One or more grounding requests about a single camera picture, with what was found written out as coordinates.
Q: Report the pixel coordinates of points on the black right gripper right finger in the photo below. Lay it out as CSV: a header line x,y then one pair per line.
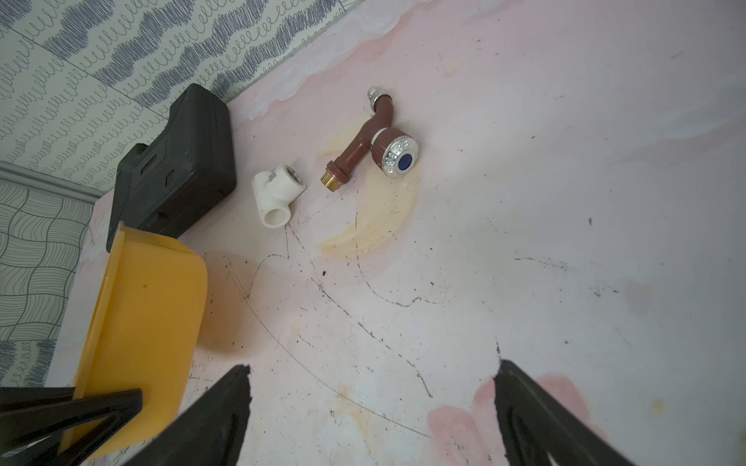
x,y
537,430

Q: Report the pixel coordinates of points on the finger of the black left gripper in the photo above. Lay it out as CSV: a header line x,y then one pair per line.
x,y
49,426

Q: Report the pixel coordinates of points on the brown water tap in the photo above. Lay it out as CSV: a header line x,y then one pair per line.
x,y
393,151

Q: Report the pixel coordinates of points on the white pipe tee fitting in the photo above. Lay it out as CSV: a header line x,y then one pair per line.
x,y
274,191

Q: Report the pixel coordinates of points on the yellow plastic storage box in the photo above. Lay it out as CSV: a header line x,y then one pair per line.
x,y
133,323

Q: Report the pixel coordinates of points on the black plastic tool case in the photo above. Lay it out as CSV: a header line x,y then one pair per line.
x,y
167,186

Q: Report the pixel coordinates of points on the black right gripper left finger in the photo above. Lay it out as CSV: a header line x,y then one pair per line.
x,y
211,431

